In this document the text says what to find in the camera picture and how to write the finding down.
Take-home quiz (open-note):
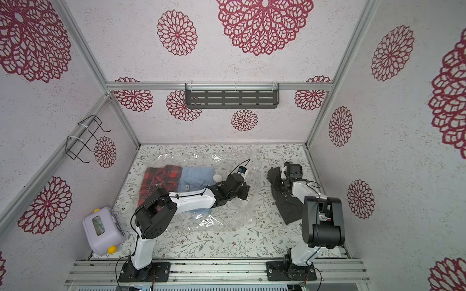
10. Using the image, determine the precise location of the black wire wall rack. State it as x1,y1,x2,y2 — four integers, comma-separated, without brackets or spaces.
64,114,111,164

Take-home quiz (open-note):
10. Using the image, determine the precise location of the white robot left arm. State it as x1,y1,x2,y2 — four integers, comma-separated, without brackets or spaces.
129,173,250,271

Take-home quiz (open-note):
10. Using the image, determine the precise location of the red black plaid shirt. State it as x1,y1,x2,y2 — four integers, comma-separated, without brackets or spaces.
138,164,183,206

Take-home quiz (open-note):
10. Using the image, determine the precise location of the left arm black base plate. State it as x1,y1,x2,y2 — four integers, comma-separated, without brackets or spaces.
118,261,171,283

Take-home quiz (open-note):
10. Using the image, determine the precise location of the dark grey striped shirt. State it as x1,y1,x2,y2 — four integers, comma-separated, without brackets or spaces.
267,167,303,225

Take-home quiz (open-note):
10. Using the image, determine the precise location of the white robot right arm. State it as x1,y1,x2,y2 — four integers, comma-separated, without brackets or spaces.
280,162,345,267

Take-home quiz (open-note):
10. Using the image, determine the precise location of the grey slotted wall shelf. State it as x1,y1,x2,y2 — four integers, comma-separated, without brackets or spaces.
184,82,280,109

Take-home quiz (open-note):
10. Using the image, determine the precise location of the clear plastic vacuum bag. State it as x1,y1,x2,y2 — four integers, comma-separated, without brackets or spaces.
123,148,263,234

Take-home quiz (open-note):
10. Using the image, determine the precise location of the light blue shirt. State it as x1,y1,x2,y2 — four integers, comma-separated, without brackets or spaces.
176,167,216,193

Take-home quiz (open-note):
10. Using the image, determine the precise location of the lavender toaster with yellow knobs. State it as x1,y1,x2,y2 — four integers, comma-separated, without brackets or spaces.
82,206,126,256

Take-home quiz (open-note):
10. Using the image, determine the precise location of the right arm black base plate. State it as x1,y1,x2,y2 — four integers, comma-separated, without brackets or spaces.
266,261,317,281

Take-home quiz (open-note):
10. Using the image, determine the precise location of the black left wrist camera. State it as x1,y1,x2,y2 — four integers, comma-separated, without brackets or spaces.
237,166,248,178

